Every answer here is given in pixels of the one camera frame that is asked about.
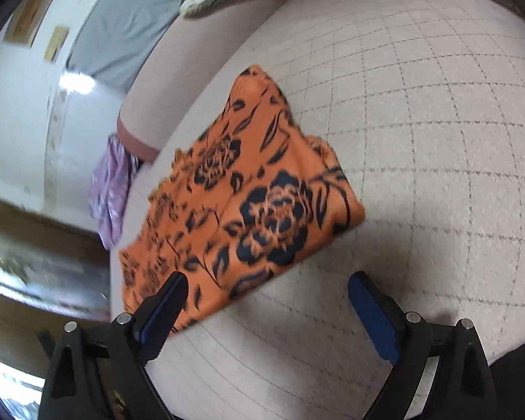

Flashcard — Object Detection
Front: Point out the orange black floral cloth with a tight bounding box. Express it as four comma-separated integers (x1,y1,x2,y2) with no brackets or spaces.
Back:
119,64,365,331

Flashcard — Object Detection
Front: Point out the purple floral cloth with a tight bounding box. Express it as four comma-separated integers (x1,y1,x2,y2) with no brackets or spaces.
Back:
88,133,140,250

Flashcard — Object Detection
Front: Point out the pink bolster pillow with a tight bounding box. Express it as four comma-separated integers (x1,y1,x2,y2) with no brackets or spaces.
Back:
116,0,287,162

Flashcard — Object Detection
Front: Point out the grey pillow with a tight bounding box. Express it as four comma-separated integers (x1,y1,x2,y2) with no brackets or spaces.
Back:
66,0,181,93

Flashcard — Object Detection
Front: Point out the brown wooden door frame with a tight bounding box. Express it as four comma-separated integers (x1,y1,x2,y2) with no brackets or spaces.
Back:
0,200,111,377

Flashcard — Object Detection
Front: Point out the small wooden wall frame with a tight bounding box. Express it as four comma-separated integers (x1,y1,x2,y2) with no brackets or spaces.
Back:
43,26,70,64

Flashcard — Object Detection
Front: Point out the large wooden wall frame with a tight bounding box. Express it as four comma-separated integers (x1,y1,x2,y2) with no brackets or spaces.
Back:
3,0,53,48

